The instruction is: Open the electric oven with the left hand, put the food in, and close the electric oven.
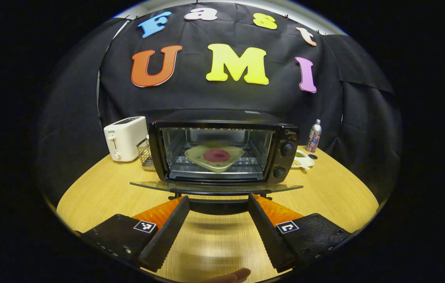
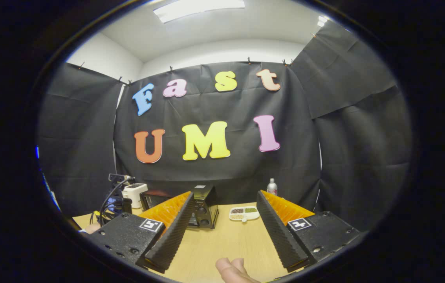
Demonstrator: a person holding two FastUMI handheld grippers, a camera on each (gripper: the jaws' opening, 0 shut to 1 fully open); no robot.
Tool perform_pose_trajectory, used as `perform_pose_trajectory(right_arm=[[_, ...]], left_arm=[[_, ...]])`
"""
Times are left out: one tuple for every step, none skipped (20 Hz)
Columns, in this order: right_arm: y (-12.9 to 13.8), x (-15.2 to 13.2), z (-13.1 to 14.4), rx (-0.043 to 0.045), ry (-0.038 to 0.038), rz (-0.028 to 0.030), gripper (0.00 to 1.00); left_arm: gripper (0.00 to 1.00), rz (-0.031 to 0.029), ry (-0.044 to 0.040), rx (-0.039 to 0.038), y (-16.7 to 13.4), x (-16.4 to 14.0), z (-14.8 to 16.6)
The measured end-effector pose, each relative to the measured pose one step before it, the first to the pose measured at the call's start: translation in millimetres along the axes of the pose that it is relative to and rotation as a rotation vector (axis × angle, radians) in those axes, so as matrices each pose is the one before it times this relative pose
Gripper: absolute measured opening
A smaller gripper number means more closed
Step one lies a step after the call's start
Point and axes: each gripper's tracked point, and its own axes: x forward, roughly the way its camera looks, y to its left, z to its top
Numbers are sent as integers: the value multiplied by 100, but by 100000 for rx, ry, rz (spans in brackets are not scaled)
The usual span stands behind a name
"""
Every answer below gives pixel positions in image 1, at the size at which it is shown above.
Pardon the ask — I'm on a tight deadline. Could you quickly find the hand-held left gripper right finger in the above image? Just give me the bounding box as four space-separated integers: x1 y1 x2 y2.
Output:
248 193 352 274

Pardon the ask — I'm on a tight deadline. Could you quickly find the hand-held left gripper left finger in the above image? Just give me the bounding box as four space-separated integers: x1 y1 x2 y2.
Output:
79 195 190 272

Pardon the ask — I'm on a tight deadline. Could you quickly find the white square plate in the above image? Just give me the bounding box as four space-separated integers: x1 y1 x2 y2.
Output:
184 142 245 173

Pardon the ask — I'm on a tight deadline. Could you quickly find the pink ham slice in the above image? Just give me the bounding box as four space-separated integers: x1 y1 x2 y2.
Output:
203 149 231 162

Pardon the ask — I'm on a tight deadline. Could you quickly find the black electric oven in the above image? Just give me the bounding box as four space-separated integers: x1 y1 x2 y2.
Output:
130 109 303 215

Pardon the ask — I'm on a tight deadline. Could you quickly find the white divided grain dish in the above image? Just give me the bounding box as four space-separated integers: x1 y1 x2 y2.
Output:
291 149 315 170

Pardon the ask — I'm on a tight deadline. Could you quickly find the white toaster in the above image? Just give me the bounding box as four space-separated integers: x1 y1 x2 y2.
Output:
104 116 149 162

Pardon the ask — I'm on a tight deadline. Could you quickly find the silver printed bottle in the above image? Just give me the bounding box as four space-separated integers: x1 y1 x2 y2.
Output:
306 119 322 153

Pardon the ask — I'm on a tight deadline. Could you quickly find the black backdrop cloth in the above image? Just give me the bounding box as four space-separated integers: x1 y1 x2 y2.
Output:
36 2 403 205

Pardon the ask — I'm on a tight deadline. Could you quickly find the metal wire basket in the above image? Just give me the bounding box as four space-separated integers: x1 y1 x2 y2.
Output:
136 136 154 169

